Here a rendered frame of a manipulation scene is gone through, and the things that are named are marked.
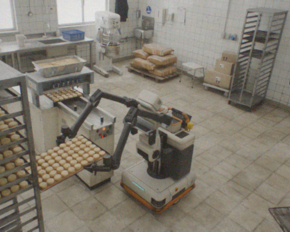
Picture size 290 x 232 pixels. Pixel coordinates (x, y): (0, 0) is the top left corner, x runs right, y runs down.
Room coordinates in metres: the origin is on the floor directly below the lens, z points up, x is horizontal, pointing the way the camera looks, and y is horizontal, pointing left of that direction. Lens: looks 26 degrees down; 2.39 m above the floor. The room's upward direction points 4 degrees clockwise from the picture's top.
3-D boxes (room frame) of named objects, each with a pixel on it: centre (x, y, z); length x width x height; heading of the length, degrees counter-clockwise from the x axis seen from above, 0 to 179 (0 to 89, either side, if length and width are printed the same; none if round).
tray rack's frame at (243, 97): (5.54, -1.98, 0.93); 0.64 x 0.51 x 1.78; 139
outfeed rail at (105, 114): (3.57, 1.03, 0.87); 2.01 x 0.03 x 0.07; 44
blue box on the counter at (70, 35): (6.50, 1.69, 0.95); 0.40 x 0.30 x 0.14; 139
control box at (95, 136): (2.76, 0.45, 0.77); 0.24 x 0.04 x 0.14; 134
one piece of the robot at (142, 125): (2.56, 0.01, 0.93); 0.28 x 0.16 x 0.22; 47
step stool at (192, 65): (6.58, -1.02, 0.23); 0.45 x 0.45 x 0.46; 38
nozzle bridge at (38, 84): (3.39, 1.06, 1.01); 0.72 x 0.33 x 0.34; 134
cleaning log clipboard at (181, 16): (7.38, -0.67, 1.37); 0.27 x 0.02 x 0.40; 46
